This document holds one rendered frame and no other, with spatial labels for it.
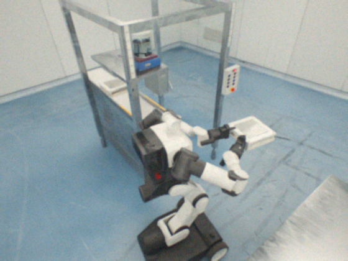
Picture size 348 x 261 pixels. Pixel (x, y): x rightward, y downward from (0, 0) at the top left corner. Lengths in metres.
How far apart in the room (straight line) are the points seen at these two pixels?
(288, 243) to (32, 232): 2.23
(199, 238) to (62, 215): 1.40
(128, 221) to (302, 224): 1.59
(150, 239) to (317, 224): 1.15
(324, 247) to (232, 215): 1.19
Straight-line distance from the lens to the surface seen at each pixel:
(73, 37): 2.68
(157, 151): 1.25
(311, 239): 1.55
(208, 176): 1.20
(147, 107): 2.26
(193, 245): 2.19
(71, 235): 2.63
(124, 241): 2.45
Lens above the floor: 2.13
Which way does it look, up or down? 38 degrees down
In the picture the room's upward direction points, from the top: 1 degrees counter-clockwise
